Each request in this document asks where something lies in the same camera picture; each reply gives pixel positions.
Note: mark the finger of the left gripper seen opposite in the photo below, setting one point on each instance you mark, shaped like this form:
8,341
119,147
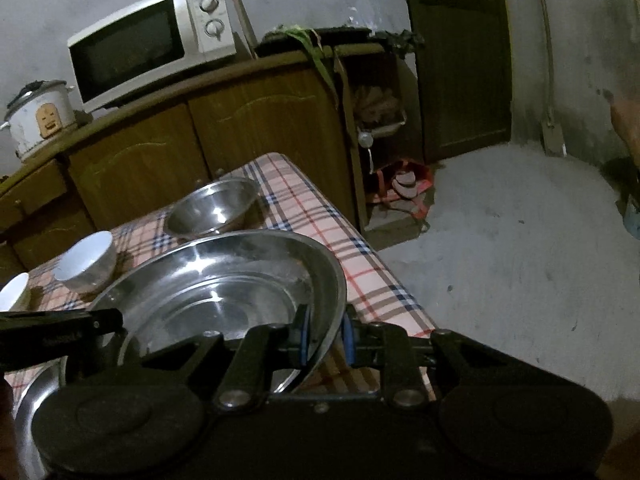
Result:
32,338

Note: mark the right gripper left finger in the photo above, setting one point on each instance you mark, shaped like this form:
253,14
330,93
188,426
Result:
265,350

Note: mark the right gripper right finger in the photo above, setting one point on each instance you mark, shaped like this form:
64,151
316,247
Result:
388,349

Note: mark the wide white ceramic bowl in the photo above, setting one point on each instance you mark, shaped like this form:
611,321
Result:
15,294

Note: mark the large steel plate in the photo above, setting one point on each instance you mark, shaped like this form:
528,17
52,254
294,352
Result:
228,284

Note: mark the small steel bowl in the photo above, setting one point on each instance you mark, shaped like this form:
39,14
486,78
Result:
216,208

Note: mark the red sandals pile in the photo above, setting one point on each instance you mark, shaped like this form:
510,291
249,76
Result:
401,186

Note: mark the white rice cooker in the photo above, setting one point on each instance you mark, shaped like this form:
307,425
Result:
40,111

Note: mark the brown wooden cabinet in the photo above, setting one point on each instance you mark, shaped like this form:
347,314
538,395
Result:
153,151

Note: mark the dark wooden door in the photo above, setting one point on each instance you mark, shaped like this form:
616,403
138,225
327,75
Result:
463,68

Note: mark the green cloth on cabinet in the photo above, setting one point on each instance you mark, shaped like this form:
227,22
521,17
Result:
309,40

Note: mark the white microwave oven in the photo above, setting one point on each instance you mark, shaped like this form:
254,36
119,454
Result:
146,42

